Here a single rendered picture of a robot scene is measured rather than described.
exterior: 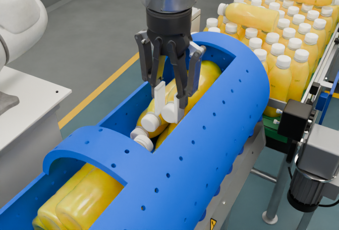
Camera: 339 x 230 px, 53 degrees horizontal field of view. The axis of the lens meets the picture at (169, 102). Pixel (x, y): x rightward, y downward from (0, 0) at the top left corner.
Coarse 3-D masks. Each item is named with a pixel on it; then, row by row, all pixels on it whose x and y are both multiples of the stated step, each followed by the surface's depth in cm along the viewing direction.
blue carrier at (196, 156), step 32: (224, 64) 85; (256, 64) 78; (128, 96) 80; (224, 96) 67; (256, 96) 76; (96, 128) 56; (128, 128) 83; (192, 128) 59; (224, 128) 64; (64, 160) 64; (96, 160) 50; (128, 160) 51; (160, 160) 53; (192, 160) 56; (224, 160) 64; (32, 192) 61; (128, 192) 48; (160, 192) 50; (192, 192) 55; (0, 224) 57; (96, 224) 43; (128, 224) 46; (160, 224) 49; (192, 224) 57
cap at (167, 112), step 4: (168, 104) 69; (172, 104) 69; (164, 108) 69; (168, 108) 68; (172, 108) 68; (164, 112) 69; (168, 112) 69; (172, 112) 68; (164, 116) 70; (168, 116) 69; (172, 116) 69; (168, 120) 70; (172, 120) 69
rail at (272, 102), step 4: (268, 100) 103; (272, 100) 103; (276, 100) 102; (280, 100) 102; (268, 104) 104; (272, 104) 103; (276, 104) 103; (280, 104) 102; (284, 104) 101; (276, 108) 103; (280, 108) 103
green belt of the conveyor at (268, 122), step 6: (336, 24) 160; (264, 114) 109; (264, 120) 107; (270, 120) 107; (270, 126) 106; (276, 126) 105; (270, 132) 106; (276, 132) 105; (276, 138) 106; (282, 138) 105; (288, 138) 108
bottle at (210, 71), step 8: (208, 64) 79; (216, 64) 80; (200, 72) 76; (208, 72) 77; (216, 72) 79; (200, 80) 74; (208, 80) 76; (176, 88) 72; (200, 88) 73; (208, 88) 76; (168, 96) 72; (192, 96) 71; (200, 96) 73; (192, 104) 71; (184, 112) 71
